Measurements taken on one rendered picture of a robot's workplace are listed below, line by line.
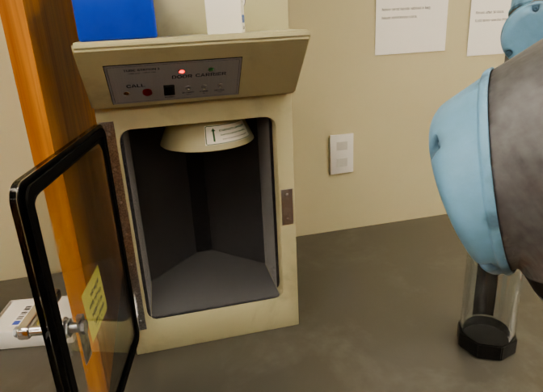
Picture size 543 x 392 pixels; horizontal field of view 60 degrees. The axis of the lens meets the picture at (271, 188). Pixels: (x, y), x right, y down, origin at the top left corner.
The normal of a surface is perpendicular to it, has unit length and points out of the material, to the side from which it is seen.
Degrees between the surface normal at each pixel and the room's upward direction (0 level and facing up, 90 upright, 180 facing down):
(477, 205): 90
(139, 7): 90
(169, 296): 0
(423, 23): 90
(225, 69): 135
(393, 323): 0
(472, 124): 59
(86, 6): 90
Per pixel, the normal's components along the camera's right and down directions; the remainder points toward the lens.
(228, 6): -0.02, 0.33
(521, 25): -0.47, 0.33
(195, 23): 0.23, 0.32
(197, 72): 0.20, 0.89
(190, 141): -0.21, -0.07
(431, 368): -0.05, -0.94
